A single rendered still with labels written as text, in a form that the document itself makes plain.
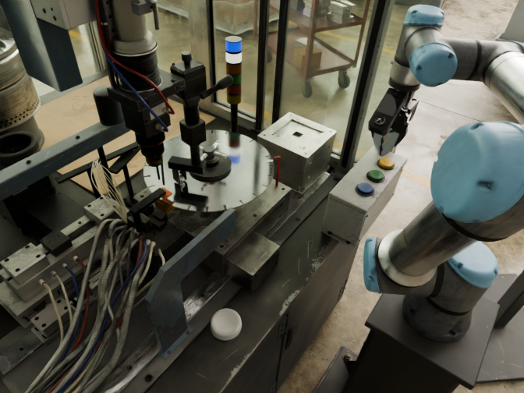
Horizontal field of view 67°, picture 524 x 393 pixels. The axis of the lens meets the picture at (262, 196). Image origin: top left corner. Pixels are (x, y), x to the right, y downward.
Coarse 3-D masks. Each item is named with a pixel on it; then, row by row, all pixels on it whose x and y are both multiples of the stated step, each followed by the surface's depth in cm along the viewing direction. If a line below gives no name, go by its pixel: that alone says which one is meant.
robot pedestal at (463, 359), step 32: (384, 320) 93; (480, 320) 94; (352, 352) 164; (384, 352) 98; (416, 352) 88; (448, 352) 88; (480, 352) 88; (320, 384) 154; (352, 384) 116; (384, 384) 105; (416, 384) 97; (448, 384) 90
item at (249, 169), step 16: (176, 144) 107; (208, 144) 108; (224, 144) 108; (240, 144) 108; (256, 144) 109; (240, 160) 103; (256, 160) 103; (144, 176) 97; (160, 176) 97; (192, 176) 98; (224, 176) 98; (240, 176) 98; (256, 176) 99; (272, 176) 99; (176, 192) 93; (192, 192) 93; (208, 192) 94; (224, 192) 94; (240, 192) 94; (256, 192) 94; (192, 208) 89; (208, 208) 90; (224, 208) 90
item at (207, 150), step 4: (216, 144) 100; (200, 148) 98; (204, 148) 97; (208, 148) 97; (212, 148) 97; (204, 152) 97; (208, 152) 96; (212, 152) 97; (216, 152) 97; (204, 156) 96; (208, 156) 97; (212, 156) 97; (220, 156) 96; (224, 156) 96; (200, 160) 95; (208, 160) 98; (212, 160) 98
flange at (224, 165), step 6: (216, 150) 104; (216, 156) 100; (210, 162) 98; (216, 162) 99; (222, 162) 100; (228, 162) 101; (210, 168) 98; (216, 168) 98; (222, 168) 99; (228, 168) 99; (192, 174) 98; (198, 174) 97; (204, 174) 97; (210, 174) 97; (216, 174) 97; (222, 174) 97
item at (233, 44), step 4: (232, 36) 110; (236, 36) 111; (228, 40) 108; (232, 40) 108; (236, 40) 109; (240, 40) 109; (228, 44) 108; (232, 44) 108; (236, 44) 108; (240, 44) 109; (228, 48) 109; (232, 48) 109; (236, 48) 109; (240, 48) 110; (232, 52) 109; (236, 52) 110
